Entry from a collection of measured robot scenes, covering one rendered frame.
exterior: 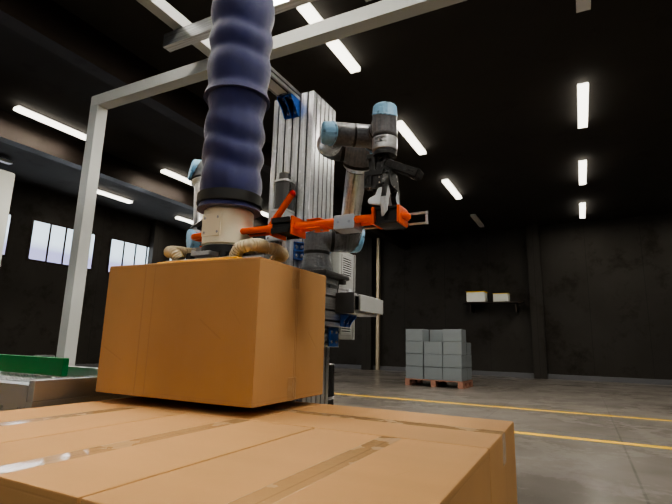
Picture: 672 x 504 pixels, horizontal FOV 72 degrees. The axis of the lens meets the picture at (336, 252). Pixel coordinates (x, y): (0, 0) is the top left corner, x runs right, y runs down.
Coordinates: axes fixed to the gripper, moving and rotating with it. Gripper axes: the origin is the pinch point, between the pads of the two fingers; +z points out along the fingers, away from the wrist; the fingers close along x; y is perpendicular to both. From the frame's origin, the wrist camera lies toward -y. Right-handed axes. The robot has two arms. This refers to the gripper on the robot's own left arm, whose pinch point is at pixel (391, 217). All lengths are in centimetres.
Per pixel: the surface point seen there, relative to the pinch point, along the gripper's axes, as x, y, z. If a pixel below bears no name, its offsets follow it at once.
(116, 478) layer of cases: 73, 14, 56
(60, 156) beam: -297, 683, -252
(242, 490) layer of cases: 68, -5, 56
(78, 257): -155, 382, -41
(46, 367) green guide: -19, 185, 50
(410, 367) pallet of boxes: -747, 248, 77
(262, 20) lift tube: 3, 48, -78
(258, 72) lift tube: 3, 49, -57
